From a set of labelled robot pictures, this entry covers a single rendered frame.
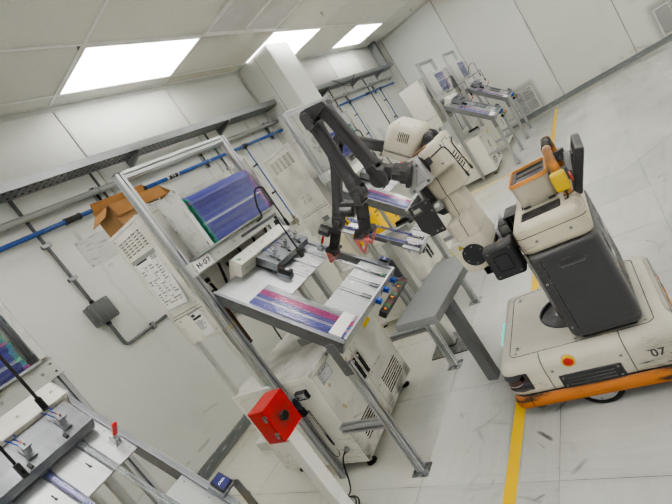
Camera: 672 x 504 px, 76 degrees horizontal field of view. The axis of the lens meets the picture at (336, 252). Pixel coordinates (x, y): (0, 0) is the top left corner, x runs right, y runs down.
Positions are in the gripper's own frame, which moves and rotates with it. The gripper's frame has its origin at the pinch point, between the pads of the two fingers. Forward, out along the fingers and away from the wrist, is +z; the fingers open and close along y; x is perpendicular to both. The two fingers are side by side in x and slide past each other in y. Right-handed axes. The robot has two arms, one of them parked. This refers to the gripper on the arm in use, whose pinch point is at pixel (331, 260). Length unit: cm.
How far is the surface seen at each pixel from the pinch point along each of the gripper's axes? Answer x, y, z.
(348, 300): 23.4, 29.7, -1.7
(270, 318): -3, 60, 1
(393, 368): 51, 2, 56
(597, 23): 129, -745, -142
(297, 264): -14.2, 14.6, 0.4
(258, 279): -24.5, 37.5, 1.7
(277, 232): -35.6, 2.0, -6.5
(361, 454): 55, 58, 64
